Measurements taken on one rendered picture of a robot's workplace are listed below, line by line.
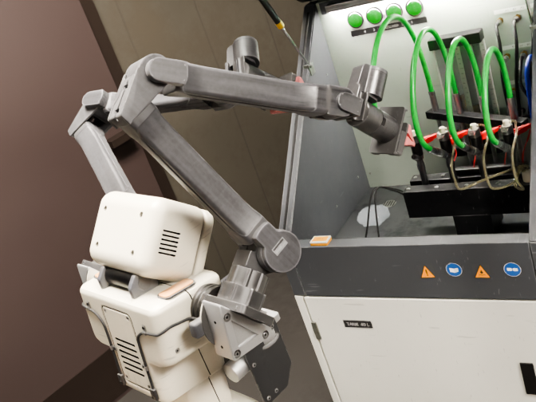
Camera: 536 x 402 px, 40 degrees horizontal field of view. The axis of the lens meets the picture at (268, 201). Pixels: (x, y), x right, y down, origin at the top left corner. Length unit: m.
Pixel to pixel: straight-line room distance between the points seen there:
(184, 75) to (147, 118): 0.10
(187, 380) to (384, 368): 0.78
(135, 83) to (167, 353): 0.49
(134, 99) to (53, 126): 1.86
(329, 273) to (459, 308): 0.34
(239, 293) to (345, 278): 0.69
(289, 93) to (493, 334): 0.86
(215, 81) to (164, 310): 0.42
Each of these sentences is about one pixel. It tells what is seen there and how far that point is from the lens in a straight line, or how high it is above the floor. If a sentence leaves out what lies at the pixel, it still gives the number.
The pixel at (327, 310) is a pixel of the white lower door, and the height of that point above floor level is 0.74.
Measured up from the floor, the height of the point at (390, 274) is 0.86.
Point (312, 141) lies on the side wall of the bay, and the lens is 2.12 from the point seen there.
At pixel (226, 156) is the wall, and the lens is 3.66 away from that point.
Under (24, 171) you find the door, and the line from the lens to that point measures 3.03.
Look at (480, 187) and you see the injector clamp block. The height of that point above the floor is 0.98.
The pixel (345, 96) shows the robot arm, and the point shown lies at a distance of 1.43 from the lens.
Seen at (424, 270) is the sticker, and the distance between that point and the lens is 1.85.
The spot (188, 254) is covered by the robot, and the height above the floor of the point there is 1.27.
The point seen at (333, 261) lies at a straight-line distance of 1.94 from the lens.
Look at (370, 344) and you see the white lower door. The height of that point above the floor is 0.63.
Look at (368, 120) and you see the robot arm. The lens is 1.47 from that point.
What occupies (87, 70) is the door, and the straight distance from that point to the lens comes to 3.16.
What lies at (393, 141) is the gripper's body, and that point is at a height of 1.28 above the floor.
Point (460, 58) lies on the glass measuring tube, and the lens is 2.15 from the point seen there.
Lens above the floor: 1.86
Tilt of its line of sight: 24 degrees down
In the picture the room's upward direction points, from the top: 20 degrees counter-clockwise
